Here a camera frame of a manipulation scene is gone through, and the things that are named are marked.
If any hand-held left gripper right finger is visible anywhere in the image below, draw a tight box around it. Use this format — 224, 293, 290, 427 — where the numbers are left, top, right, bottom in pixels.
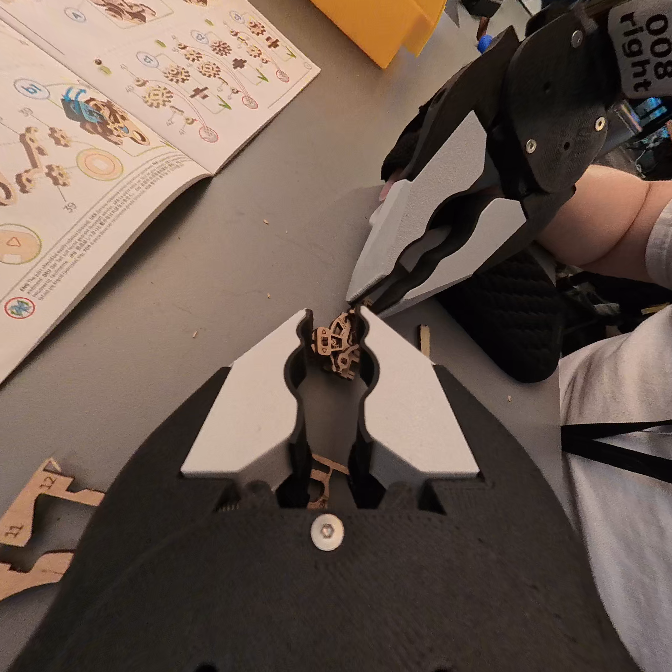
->
348, 306, 482, 509

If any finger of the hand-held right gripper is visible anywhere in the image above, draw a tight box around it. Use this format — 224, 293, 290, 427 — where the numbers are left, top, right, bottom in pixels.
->
374, 197, 535, 317
346, 110, 488, 304

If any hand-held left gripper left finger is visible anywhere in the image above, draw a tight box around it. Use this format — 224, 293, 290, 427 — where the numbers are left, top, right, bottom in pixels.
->
180, 309, 315, 509

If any small wooden model sub-assembly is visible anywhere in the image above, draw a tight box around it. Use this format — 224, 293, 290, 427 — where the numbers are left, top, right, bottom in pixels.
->
312, 310, 364, 380

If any person's right forearm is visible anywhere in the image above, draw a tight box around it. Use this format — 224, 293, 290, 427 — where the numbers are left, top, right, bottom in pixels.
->
535, 165, 672, 287

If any laser-cut wooden parts sheet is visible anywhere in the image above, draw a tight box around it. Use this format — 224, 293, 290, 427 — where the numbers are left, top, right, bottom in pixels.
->
0, 456, 350, 602

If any black textured armrest pad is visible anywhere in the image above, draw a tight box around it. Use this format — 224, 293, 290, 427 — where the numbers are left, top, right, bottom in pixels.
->
436, 249, 560, 384

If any yellow plastic bin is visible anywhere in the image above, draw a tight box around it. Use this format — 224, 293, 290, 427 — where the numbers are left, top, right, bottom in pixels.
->
310, 0, 448, 70

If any person's white shirt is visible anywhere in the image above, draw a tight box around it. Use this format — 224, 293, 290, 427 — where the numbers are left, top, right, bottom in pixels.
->
556, 199, 672, 672

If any illustrated instruction booklet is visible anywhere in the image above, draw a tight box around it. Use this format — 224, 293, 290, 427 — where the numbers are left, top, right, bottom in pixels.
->
0, 0, 322, 384

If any black strap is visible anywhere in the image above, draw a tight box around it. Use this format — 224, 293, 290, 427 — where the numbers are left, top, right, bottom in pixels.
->
561, 417, 672, 473

